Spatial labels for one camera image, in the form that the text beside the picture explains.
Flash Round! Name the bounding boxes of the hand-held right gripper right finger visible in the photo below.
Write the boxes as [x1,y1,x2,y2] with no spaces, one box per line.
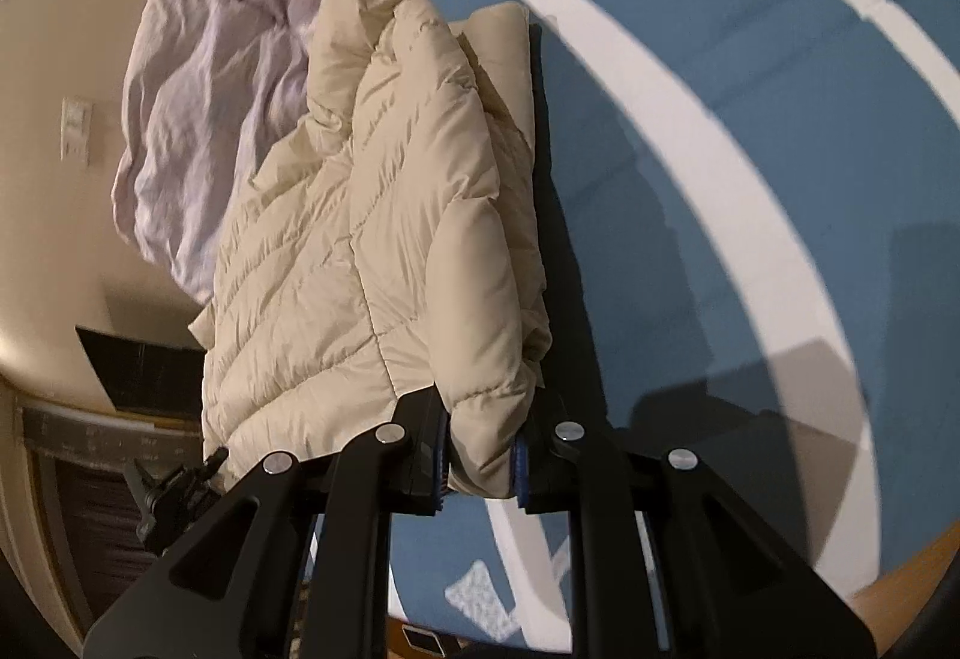
[514,396,877,659]

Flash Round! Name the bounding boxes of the blue white striped bed sheet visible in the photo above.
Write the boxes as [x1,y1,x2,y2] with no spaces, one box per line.
[386,0,960,657]

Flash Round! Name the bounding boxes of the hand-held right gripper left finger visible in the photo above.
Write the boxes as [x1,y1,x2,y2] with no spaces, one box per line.
[82,389,452,659]

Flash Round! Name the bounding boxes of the dark television cabinet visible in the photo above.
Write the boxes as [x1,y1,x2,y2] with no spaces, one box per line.
[13,402,205,634]

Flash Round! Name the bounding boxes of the lilac crumpled duvet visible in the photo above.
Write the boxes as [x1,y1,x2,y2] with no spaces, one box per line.
[111,0,595,304]

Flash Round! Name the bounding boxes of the black flat television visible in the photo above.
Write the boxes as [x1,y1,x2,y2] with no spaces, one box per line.
[75,324,208,417]

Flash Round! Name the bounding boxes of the beige puffer jacket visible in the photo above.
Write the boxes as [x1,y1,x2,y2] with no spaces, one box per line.
[187,0,557,499]

